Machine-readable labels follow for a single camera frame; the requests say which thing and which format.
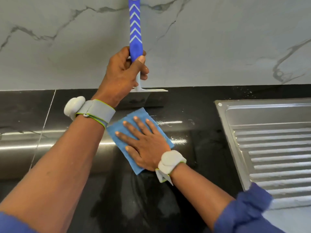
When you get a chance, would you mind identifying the blue white squeegee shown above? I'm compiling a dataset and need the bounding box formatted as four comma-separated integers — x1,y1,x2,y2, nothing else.
128,0,169,93

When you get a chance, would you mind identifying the person's left hand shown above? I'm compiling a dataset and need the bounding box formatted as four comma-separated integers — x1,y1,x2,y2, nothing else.
92,46,150,109

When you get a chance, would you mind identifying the person's right forearm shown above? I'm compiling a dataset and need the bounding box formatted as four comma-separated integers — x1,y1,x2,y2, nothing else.
171,163,236,228

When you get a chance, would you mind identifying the white left wrist tracker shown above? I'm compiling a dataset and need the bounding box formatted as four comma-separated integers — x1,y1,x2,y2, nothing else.
63,96,116,129

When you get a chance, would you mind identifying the stainless steel sink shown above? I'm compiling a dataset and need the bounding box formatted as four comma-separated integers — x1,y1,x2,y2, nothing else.
215,98,311,210

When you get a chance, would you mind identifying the blue cloth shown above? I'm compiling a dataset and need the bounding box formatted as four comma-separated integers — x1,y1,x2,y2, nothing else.
106,107,176,175

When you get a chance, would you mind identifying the person's right hand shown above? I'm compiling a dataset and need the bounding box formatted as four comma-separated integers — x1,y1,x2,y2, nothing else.
115,116,172,172

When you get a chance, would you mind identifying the person's left forearm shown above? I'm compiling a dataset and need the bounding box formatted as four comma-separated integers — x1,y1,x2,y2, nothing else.
0,115,105,233

